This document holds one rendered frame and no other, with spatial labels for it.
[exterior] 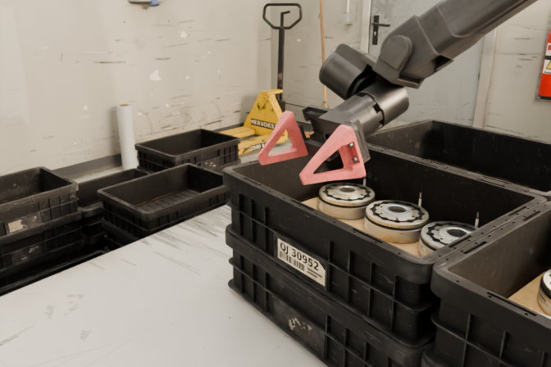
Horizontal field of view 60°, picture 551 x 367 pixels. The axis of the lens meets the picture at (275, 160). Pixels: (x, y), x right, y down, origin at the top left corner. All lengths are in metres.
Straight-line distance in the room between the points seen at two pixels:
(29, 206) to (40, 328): 0.93
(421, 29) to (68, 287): 0.73
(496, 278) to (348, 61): 0.34
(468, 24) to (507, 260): 0.29
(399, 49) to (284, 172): 0.35
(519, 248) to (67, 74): 3.25
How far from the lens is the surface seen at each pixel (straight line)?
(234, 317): 0.82
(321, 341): 0.71
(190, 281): 0.92
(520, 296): 0.71
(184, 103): 4.17
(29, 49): 3.50
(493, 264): 0.62
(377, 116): 0.63
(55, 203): 1.79
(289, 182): 0.87
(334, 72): 0.68
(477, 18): 0.61
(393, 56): 0.62
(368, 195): 0.88
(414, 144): 1.14
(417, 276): 0.54
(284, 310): 0.76
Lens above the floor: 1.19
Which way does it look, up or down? 18 degrees down
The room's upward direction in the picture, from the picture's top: straight up
